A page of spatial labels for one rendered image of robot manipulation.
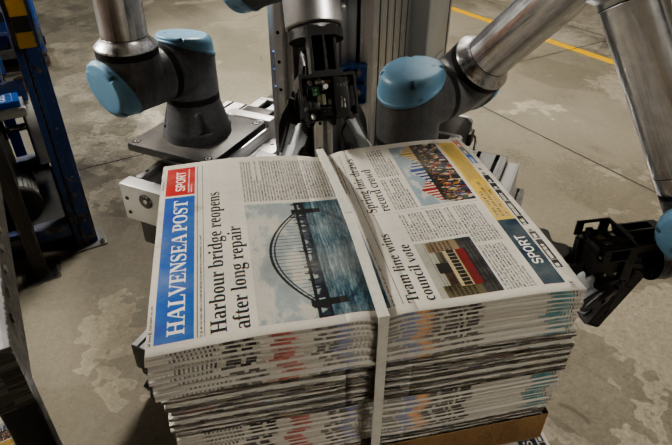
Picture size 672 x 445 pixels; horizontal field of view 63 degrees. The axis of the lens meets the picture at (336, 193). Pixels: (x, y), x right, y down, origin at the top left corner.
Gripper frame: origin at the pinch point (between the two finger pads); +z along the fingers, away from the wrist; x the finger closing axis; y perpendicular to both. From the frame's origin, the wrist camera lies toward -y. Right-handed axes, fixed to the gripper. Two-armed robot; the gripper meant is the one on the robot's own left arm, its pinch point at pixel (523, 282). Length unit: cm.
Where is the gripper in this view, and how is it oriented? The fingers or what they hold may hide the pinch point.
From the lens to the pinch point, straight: 83.3
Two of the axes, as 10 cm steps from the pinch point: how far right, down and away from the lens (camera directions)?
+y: 0.0, -8.4, -5.4
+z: -9.8, 1.0, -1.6
